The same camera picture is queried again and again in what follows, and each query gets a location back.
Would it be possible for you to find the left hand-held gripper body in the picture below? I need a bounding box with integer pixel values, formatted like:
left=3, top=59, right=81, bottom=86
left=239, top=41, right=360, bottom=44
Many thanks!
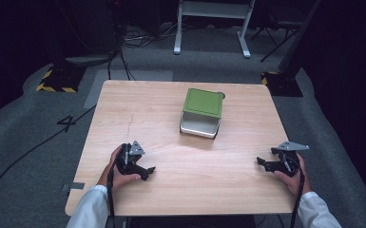
left=115, top=141, right=150, bottom=179

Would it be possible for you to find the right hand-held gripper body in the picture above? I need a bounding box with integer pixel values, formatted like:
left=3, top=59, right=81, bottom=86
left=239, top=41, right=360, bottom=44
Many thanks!
left=275, top=141, right=310, bottom=178

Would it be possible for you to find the white drawer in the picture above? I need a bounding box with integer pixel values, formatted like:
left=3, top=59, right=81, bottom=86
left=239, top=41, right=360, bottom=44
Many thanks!
left=179, top=110, right=222, bottom=140

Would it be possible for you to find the green storage box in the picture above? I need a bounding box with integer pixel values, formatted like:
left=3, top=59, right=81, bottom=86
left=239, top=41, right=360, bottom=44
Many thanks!
left=182, top=87, right=226, bottom=121

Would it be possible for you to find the person's left hand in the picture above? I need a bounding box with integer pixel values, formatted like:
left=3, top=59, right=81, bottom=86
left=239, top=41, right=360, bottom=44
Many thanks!
left=97, top=144, right=143, bottom=193

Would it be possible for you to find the person's right hand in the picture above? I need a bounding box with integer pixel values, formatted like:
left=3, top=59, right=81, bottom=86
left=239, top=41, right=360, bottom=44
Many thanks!
left=273, top=153, right=314, bottom=198

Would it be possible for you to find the grey tape strip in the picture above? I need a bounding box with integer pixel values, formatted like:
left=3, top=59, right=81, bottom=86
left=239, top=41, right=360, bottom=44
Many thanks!
left=69, top=181, right=87, bottom=191

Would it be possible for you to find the black base with striped tape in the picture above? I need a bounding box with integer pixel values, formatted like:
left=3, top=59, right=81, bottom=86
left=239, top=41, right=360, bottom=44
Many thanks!
left=260, top=70, right=304, bottom=98
left=35, top=64, right=87, bottom=94

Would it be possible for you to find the grey round stand base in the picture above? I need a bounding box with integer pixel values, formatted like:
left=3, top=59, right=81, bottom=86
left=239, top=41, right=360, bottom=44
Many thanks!
left=64, top=52, right=119, bottom=68

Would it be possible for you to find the black folding tripod stand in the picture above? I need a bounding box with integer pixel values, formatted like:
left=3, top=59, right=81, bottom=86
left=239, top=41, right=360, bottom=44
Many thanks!
left=250, top=18, right=301, bottom=64

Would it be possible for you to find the right hand-held gripper black cable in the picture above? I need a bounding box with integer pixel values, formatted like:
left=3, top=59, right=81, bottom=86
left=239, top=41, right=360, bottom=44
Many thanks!
left=289, top=156, right=306, bottom=228

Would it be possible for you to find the hand-held gripper black cable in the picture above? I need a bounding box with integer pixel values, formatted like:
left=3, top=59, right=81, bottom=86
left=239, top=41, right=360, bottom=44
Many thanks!
left=289, top=156, right=306, bottom=228
left=106, top=162, right=117, bottom=228

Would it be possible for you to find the left hand-held gripper black cable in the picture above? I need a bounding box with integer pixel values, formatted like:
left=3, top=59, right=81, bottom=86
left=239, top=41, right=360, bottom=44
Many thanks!
left=106, top=162, right=117, bottom=228

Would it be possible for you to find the long black floor cable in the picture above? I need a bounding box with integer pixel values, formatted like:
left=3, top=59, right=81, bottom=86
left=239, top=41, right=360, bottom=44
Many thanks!
left=0, top=104, right=97, bottom=224

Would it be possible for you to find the grey slanted metal post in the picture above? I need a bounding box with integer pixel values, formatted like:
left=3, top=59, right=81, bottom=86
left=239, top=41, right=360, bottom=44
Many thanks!
left=278, top=0, right=323, bottom=74

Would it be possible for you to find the bundle of floor cables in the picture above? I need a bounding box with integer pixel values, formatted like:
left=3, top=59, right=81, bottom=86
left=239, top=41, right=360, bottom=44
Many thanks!
left=106, top=18, right=188, bottom=82

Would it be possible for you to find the white metal stand frame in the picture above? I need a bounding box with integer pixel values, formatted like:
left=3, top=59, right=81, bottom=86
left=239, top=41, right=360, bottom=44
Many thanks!
left=173, top=0, right=257, bottom=60

